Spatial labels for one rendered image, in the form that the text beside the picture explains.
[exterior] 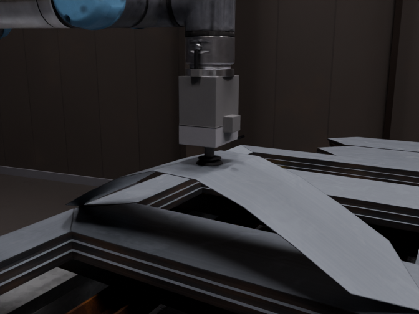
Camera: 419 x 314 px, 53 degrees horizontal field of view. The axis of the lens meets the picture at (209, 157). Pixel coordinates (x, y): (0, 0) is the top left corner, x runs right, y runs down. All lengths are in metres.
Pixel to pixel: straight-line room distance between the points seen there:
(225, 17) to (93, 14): 0.19
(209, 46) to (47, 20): 0.22
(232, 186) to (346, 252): 0.17
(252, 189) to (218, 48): 0.21
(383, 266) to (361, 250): 0.03
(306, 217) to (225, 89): 0.22
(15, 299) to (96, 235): 0.28
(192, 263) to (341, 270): 0.23
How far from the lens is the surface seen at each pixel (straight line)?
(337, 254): 0.58
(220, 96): 0.63
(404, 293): 0.61
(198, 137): 0.63
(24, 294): 1.02
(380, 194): 1.06
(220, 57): 0.63
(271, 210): 0.58
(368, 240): 0.65
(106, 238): 0.77
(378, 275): 0.60
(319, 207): 0.65
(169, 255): 0.70
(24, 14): 0.64
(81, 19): 0.55
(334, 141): 1.74
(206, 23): 0.63
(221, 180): 0.61
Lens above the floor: 1.16
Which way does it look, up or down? 13 degrees down
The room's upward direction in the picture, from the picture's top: straight up
